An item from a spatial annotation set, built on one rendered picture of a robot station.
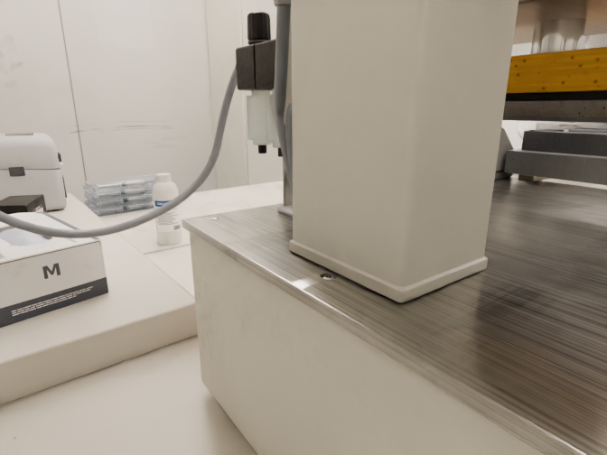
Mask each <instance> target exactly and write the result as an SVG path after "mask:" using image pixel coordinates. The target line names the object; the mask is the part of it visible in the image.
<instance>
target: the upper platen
mask: <svg viewBox="0 0 607 455"><path fill-rule="evenodd" d="M585 25H586V20H585V19H582V18H565V19H555V20H548V21H544V22H540V23H536V24H535V26H534V32H533V39H532V44H531V51H530V54H527V55H517V56H511V59H510V66H509V79H508V85H507V92H506V99H505V106H504V112H503V115H504V116H595V117H607V47H600V48H591V49H582V44H583V39H584V30H585Z"/></svg>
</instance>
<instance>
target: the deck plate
mask: <svg viewBox="0 0 607 455"><path fill-rule="evenodd" d="M283 206H284V203H279V204H273V205H267V206H262V207H256V208H251V209H241V210H234V211H229V212H223V213H218V214H212V215H207V216H200V217H195V218H185V219H182V227H183V228H185V229H186V230H188V231H189V232H191V233H193V235H195V236H196V237H198V238H200V239H202V240H203V241H205V242H206V243H208V244H210V245H211V246H213V247H215V248H217V249H218V250H219V251H220V252H222V253H224V254H225V255H227V256H229V257H231V258H232V259H234V260H235V261H237V262H239V263H240V264H242V265H244V266H245V267H246V268H248V269H249V270H251V271H252V272H254V273H256V274H258V275H259V276H261V277H263V278H264V279H266V280H267V281H269V282H270V283H272V284H273V285H275V286H277V287H278V288H280V289H281V290H283V291H285V292H286V293H288V294H290V295H291V296H293V297H295V299H297V300H298V301H300V302H302V303H304V304H305V305H307V306H309V307H310V308H312V309H313V310H315V311H317V312H319V313H320V314H321V315H323V316H324V317H326V318H327V319H329V320H331V321H333V322H334V323H336V324H337V325H339V326H341V327H342V328H344V329H345V330H347V331H348V332H350V333H351V334H353V335H355V336H356V337H358V338H359V339H362V340H363V341H365V342H366V343H368V344H370V346H372V347H373V348H376V349H377V350H379V351H380V352H382V353H383V354H385V355H387V356H388V357H390V358H392V359H394V360H395V361H396V362H397V363H399V364H401V365H402V366H404V367H406V368H408V369H409V370H411V371H412V372H414V373H416V374H417V375H419V376H421V377H422V378H423V379H425V380H426V381H428V382H429V383H431V384H433V385H435V386H436V387H438V388H440V389H441V390H443V391H444V392H446V393H447V394H448V395H450V396H452V397H454V398H455V399H457V400H458V401H460V402H462V403H463V404H465V405H467V406H468V407H470V408H472V410H474V411H475V412H477V413H479V414H481V415H482V416H484V417H486V418H487V419H489V420H490V421H492V422H494V423H496V424H497V425H498V426H500V427H501V428H503V429H504V430H506V431H508V432H510V433H511V434H513V435H514V436H516V437H518V438H519V439H521V440H522V441H524V442H525V443H527V444H528V445H530V446H532V447H533V448H535V449H536V450H539V451H540V452H542V453H543V454H545V455H607V190H605V189H598V188H591V187H584V186H577V185H571V184H563V183H557V182H550V181H536V182H528V181H518V178H517V177H508V178H504V179H498V180H494V185H493V192H492V199H491V206H490V218H489V225H488V232H487V238H486V246H485V252H484V256H486V257H487V258H488V263H487V268H486V269H484V270H482V271H479V272H478V273H475V274H472V275H469V276H467V277H465V278H462V279H461V280H458V281H456V282H454V283H450V284H447V285H446V286H444V287H441V288H439V289H436V290H434V291H432V292H429V293H426V294H424V295H422V296H419V297H417V298H414V299H413V300H411V301H408V302H403V303H402V302H395V301H393V300H391V299H389V298H388V297H386V296H384V295H382V294H379V293H377V292H374V291H372V290H370V289H369V288H367V287H365V286H363V285H361V284H359V283H355V282H353V281H352V280H350V279H348V278H346V277H344V276H342V275H340V274H337V273H334V272H333V271H331V270H329V269H327V268H325V267H323V266H321V265H318V264H316V263H315V262H312V261H310V260H308V259H306V258H304V257H302V256H300V255H298V254H296V253H294V252H292V251H290V249H289V242H290V240H292V239H293V218H292V217H290V216H287V215H285V214H282V213H280V212H277V209H278V208H280V207H283Z"/></svg>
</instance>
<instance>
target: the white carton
mask: <svg viewBox="0 0 607 455"><path fill-rule="evenodd" d="M9 215H10V216H12V217H15V218H19V219H20V220H23V221H26V222H30V223H33V224H35V225H39V226H44V227H48V228H59V229H69V230H77V229H79V228H77V227H74V226H72V225H70V224H68V223H66V222H64V221H62V220H60V219H58V218H55V217H54V216H52V215H50V214H48V213H45V212H26V213H14V214H9ZM105 293H108V286H107V275H106V269H105V263H104V256H103V251H102V245H101V239H99V238H97V237H89V238H63V237H48V236H43V235H38V234H34V233H31V232H28V231H24V230H21V229H18V228H16V227H12V226H9V225H7V224H5V223H3V222H0V328H3V327H5V326H8V325H11V324H14V323H16V322H19V321H22V320H27V319H30V318H33V317H36V316H39V315H42V314H44V313H47V312H50V311H55V310H58V309H60V308H63V307H66V306H69V305H72V304H75V303H78V302H83V301H86V300H88V299H91V298H94V297H97V296H99V295H102V294H105Z"/></svg>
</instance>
